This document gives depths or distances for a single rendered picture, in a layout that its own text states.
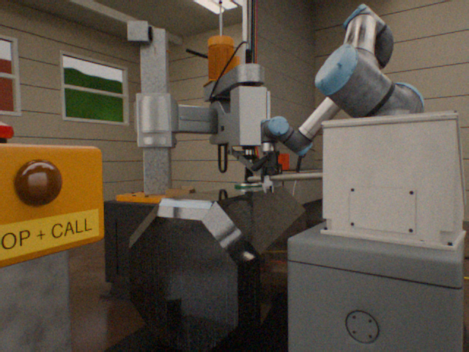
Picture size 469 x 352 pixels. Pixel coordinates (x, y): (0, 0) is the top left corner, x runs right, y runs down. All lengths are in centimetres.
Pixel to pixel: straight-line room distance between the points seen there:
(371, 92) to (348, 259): 48
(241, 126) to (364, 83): 154
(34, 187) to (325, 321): 85
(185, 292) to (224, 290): 24
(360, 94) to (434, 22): 604
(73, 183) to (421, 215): 82
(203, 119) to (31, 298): 280
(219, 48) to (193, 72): 576
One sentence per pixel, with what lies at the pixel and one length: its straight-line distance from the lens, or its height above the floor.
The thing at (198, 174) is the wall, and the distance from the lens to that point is 876.
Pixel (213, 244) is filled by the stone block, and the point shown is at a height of 65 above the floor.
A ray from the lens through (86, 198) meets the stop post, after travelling 31.
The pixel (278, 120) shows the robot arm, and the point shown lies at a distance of 172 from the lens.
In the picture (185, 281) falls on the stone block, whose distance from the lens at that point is 189.
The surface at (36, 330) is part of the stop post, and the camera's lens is 33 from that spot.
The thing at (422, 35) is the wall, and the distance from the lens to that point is 708.
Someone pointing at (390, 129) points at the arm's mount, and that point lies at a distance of 97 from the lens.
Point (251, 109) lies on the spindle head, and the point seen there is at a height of 141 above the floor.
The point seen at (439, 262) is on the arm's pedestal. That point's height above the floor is 84.
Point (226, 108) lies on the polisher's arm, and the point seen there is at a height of 148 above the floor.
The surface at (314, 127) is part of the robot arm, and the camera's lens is 173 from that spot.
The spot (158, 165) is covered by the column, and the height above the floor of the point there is 101.
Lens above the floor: 107
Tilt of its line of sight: 3 degrees down
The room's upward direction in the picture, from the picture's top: 1 degrees counter-clockwise
